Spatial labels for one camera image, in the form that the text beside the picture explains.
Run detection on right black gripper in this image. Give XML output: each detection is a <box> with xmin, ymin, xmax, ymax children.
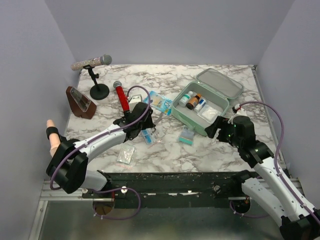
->
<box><xmin>205</xmin><ymin>114</ymin><xmax>243</xmax><ymax>148</ymax></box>

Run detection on blue cotton swab packet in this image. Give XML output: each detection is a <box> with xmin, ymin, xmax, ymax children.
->
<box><xmin>149</xmin><ymin>91</ymin><xmax>173</xmax><ymax>116</ymax></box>

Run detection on white gauze pad packet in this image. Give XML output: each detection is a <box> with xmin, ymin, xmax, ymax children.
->
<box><xmin>197</xmin><ymin>105</ymin><xmax>222</xmax><ymax>124</ymax></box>

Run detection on white green-cap medicine bottle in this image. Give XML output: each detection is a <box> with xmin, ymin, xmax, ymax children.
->
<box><xmin>178</xmin><ymin>91</ymin><xmax>194</xmax><ymax>107</ymax></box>

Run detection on blue white small bottle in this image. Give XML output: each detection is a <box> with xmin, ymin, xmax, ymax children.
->
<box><xmin>194</xmin><ymin>98</ymin><xmax>207</xmax><ymax>113</ymax></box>

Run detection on amber orange-cap bottle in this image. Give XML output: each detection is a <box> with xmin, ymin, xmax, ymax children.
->
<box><xmin>186</xmin><ymin>93</ymin><xmax>202</xmax><ymax>110</ymax></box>

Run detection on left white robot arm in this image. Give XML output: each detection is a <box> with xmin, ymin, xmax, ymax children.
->
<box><xmin>46</xmin><ymin>102</ymin><xmax>155</xmax><ymax>198</ymax></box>

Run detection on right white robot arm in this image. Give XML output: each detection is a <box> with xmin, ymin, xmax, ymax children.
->
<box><xmin>205</xmin><ymin>116</ymin><xmax>320</xmax><ymax>240</ymax></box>

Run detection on metal scissors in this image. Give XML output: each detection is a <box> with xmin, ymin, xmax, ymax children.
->
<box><xmin>153</xmin><ymin>112</ymin><xmax>164</xmax><ymax>126</ymax></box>

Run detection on blue plaster packet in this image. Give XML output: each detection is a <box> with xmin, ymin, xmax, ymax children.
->
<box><xmin>141</xmin><ymin>128</ymin><xmax>157</xmax><ymax>145</ymax></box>

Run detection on clear zip bag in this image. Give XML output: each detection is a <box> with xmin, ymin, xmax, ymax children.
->
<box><xmin>117</xmin><ymin>145</ymin><xmax>136</xmax><ymax>169</ymax></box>

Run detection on teal bandage packet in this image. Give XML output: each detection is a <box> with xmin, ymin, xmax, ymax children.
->
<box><xmin>178</xmin><ymin>126</ymin><xmax>195</xmax><ymax>146</ymax></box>

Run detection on red handheld microphone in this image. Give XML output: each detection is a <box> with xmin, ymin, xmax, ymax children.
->
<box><xmin>113</xmin><ymin>81</ymin><xmax>130</xmax><ymax>113</ymax></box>

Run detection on black microphone stand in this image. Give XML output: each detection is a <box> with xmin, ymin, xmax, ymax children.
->
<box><xmin>83</xmin><ymin>65</ymin><xmax>110</xmax><ymax>100</ymax></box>

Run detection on brown wooden metronome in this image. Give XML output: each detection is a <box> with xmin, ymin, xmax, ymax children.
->
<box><xmin>65</xmin><ymin>86</ymin><xmax>97</xmax><ymax>120</ymax></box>

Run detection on glitter microphone on stand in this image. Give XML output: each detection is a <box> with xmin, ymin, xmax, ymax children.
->
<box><xmin>70</xmin><ymin>54</ymin><xmax>113</xmax><ymax>71</ymax></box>

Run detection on black round stand base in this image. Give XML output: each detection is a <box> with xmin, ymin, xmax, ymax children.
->
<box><xmin>59</xmin><ymin>135</ymin><xmax>80</xmax><ymax>150</ymax></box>

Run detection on pink beige microphone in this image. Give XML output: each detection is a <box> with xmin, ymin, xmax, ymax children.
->
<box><xmin>46</xmin><ymin>119</ymin><xmax>61</xmax><ymax>157</ymax></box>

